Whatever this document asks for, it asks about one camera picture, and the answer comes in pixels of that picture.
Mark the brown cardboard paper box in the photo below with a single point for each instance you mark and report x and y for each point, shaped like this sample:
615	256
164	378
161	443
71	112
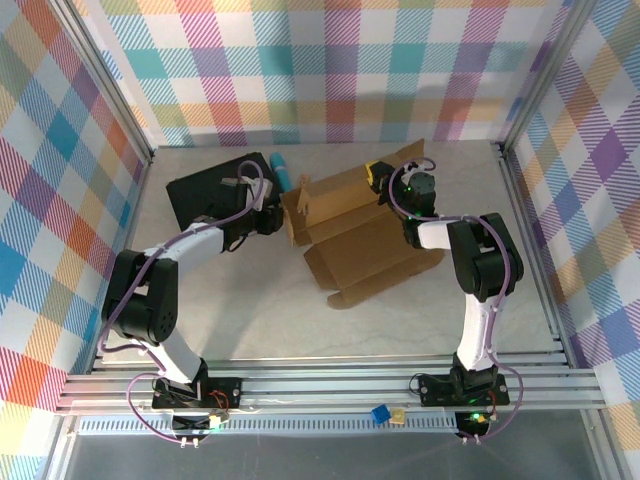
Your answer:
360	250

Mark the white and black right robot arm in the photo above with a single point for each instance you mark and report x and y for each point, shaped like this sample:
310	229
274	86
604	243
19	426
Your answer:
482	260

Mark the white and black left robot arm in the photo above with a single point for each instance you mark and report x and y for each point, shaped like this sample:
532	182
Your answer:
145	300

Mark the small tan cork piece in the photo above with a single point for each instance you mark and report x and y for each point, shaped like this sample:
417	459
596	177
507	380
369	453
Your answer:
303	179

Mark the teal marker pen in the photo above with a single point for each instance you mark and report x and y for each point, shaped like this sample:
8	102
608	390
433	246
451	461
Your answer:
280	170

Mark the black controller board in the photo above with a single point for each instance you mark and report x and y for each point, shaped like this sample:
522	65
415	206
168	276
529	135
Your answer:
192	422
472	421

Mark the small blue cube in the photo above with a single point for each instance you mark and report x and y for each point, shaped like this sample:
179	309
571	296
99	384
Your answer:
380	414

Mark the small tan block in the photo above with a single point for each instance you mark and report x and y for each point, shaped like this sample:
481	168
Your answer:
398	416

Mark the aluminium side rail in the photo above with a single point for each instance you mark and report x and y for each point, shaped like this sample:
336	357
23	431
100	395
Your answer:
525	220
141	180

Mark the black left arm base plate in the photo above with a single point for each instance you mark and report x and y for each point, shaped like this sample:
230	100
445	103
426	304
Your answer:
225	387

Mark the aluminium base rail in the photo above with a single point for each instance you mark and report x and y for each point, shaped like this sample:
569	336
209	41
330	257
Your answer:
325	387

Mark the aluminium frame post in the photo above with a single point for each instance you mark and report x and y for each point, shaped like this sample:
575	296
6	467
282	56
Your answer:
104	75
544	75

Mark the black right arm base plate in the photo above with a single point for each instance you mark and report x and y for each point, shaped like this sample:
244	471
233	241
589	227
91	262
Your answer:
435	390

